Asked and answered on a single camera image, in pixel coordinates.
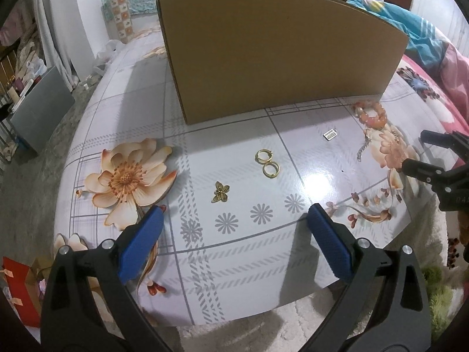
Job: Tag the gold hoop earring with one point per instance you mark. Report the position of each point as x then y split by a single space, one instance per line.
263 156
271 169

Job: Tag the white plastic bag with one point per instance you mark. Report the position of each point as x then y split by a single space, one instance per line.
111 49

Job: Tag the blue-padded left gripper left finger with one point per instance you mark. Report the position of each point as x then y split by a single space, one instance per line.
69 317

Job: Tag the small silver rectangular charm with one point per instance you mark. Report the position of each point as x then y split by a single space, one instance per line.
330 134

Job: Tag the red paper gift bag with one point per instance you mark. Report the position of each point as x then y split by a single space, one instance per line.
24 291

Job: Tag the grey cabinet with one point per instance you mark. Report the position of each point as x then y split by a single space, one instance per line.
41 110

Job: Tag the brown paper gift bag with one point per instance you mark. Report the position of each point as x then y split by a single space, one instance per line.
37 277

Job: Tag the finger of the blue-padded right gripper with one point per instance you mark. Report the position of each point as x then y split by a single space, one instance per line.
422 171
443 140

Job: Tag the pink floral bedding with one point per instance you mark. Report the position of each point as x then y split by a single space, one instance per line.
446 93

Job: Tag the brown cardboard box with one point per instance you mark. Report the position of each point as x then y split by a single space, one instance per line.
233 56

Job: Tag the gold butterfly brooch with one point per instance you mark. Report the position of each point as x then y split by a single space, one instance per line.
220 193

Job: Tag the blue patterned blanket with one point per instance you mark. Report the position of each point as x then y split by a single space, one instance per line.
427 45

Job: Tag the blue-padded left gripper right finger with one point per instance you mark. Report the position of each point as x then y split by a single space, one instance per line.
400 320

